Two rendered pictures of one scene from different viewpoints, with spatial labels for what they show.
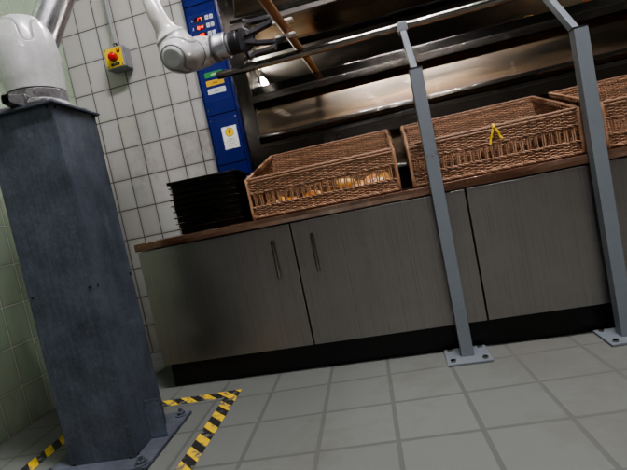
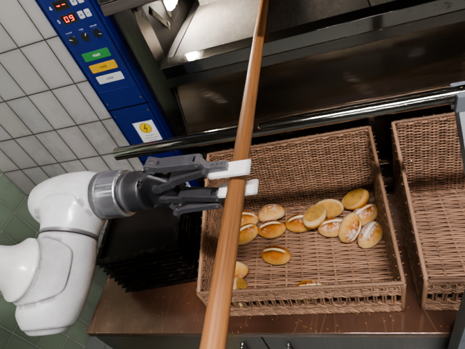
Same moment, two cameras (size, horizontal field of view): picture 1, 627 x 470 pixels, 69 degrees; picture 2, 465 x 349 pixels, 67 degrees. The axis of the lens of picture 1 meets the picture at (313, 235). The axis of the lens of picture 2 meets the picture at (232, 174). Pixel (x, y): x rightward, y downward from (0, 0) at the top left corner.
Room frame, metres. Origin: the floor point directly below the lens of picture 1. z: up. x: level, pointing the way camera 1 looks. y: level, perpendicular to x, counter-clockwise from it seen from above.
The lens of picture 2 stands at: (1.16, -0.13, 1.59)
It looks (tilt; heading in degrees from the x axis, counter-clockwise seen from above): 41 degrees down; 12
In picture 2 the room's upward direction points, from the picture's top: 23 degrees counter-clockwise
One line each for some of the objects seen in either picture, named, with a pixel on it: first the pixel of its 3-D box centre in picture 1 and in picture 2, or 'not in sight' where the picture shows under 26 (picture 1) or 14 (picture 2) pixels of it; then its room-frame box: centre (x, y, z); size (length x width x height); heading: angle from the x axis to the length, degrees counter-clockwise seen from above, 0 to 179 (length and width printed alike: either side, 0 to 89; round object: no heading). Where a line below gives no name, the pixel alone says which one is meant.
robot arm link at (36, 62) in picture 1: (27, 58); not in sight; (1.34, 0.70, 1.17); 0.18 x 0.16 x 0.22; 34
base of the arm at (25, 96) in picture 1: (34, 103); not in sight; (1.31, 0.69, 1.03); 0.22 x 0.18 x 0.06; 173
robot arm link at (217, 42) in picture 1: (222, 46); (117, 193); (1.63, 0.18, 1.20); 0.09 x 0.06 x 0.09; 168
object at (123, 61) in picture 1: (118, 59); not in sight; (2.25, 0.75, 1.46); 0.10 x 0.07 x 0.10; 79
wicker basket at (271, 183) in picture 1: (326, 170); (292, 220); (1.86, -0.10, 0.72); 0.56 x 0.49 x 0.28; 80
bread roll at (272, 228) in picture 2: not in sight; (270, 227); (1.93, -0.02, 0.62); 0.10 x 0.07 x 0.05; 86
